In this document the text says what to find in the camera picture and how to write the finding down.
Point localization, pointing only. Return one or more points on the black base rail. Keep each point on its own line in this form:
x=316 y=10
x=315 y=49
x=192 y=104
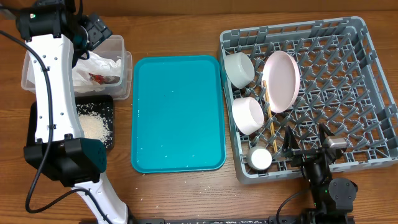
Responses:
x=269 y=220

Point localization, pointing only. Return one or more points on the grey dishwasher rack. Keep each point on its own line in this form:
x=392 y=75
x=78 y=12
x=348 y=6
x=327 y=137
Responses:
x=342 y=85

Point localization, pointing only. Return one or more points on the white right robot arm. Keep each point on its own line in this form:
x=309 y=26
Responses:
x=332 y=198

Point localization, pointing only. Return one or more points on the cardboard box wall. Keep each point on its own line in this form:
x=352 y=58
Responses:
x=118 y=8

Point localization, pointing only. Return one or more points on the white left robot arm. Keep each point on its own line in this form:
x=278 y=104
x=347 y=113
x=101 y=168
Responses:
x=56 y=35

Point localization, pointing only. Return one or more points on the clear plastic bin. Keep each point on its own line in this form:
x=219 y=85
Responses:
x=57 y=53

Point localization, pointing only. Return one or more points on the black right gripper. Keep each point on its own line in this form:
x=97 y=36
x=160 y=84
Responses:
x=302 y=154

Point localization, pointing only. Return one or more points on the large pink plate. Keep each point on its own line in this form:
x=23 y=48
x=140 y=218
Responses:
x=282 y=76

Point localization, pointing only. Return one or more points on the black plastic bin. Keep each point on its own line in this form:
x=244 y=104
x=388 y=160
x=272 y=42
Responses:
x=78 y=100

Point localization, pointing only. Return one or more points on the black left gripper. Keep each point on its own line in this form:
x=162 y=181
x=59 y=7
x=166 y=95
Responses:
x=97 y=28

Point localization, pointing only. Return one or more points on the teal plastic tray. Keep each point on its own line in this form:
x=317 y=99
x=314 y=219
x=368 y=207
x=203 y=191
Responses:
x=177 y=115

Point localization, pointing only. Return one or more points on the small pink plate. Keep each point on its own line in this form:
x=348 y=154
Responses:
x=247 y=114

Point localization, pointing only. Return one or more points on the white cup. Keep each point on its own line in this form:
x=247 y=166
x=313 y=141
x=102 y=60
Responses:
x=259 y=158

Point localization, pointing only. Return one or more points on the grey bowl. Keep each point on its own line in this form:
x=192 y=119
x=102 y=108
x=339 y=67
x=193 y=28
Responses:
x=239 y=69

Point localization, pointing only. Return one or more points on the white plastic wrapper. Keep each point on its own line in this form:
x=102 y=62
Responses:
x=91 y=74

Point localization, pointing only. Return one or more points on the pile of rice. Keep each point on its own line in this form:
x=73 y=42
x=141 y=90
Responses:
x=97 y=122

